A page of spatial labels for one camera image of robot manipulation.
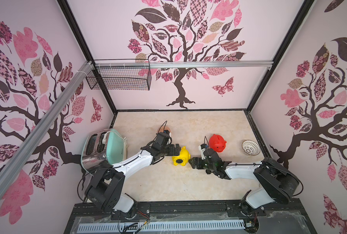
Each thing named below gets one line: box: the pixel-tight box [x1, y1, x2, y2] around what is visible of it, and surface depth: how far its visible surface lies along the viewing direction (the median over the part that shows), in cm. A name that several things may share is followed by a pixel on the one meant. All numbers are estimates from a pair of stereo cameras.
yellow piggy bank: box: [172, 145, 192, 167], surface depth 87 cm
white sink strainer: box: [241, 139, 261, 156], surface depth 97 cm
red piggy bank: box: [209, 134, 227, 153], surface depth 93 cm
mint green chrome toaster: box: [80, 128, 128, 175], surface depth 81 cm
